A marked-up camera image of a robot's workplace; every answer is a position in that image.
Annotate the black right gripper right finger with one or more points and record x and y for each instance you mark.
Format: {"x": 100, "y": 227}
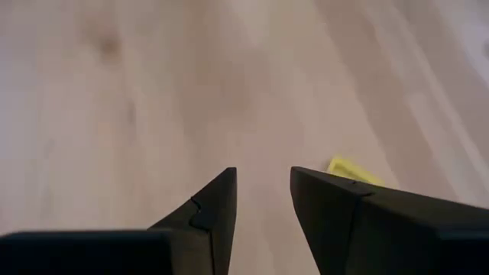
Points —
{"x": 344, "y": 229}

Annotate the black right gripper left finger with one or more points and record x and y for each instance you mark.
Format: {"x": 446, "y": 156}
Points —
{"x": 214, "y": 229}

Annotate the yellow eraser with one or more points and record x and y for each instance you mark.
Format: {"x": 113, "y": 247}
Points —
{"x": 344, "y": 168}

